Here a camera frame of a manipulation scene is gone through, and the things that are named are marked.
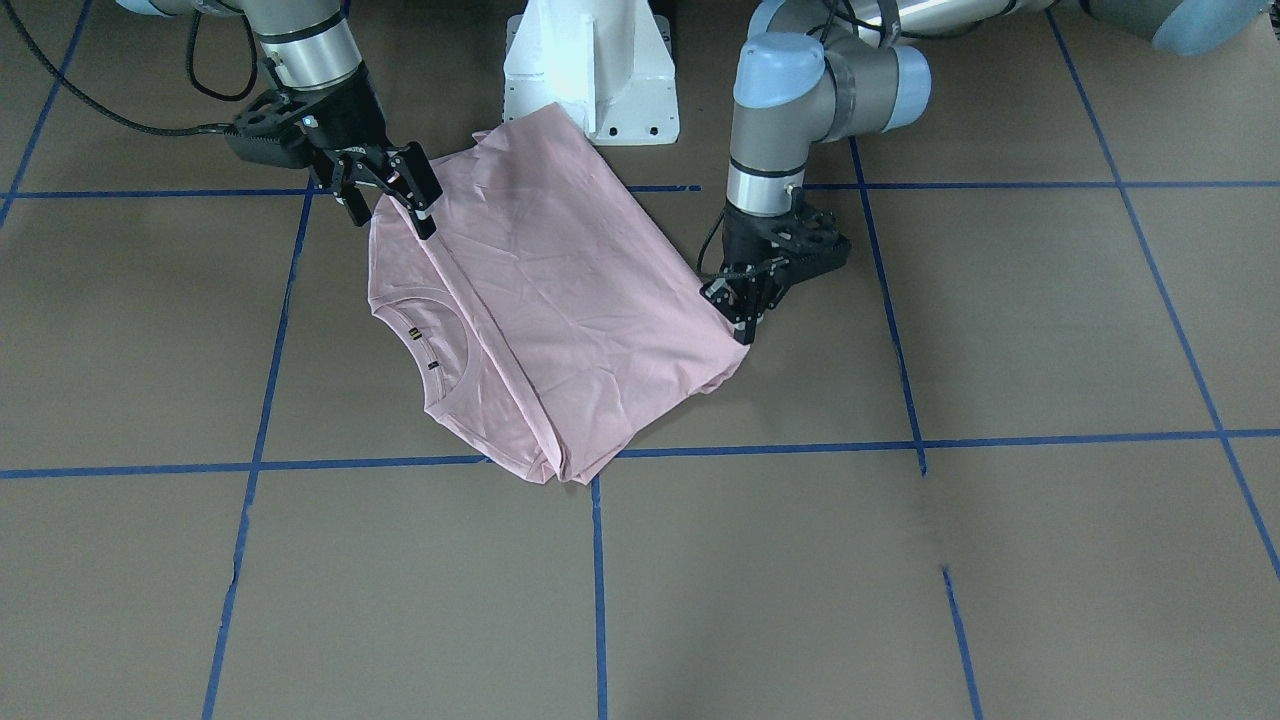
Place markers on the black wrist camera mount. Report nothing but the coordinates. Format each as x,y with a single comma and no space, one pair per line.
817,247
267,132

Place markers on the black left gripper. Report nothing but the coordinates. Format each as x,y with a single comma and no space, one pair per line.
745,243

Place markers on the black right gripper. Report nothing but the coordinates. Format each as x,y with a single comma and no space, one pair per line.
352,112

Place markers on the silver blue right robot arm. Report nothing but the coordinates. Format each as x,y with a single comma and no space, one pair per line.
306,45

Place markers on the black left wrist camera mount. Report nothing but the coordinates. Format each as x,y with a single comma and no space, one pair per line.
817,247

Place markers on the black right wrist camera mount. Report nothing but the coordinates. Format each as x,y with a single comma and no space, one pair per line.
267,132

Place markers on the blue tape grid lines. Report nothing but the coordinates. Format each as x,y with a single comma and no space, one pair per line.
1016,460

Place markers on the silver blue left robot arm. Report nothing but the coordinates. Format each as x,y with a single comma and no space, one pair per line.
816,72

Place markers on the pink t-shirt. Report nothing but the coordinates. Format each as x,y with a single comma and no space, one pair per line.
549,317

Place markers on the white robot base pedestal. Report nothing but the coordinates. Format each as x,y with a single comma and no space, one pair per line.
609,64

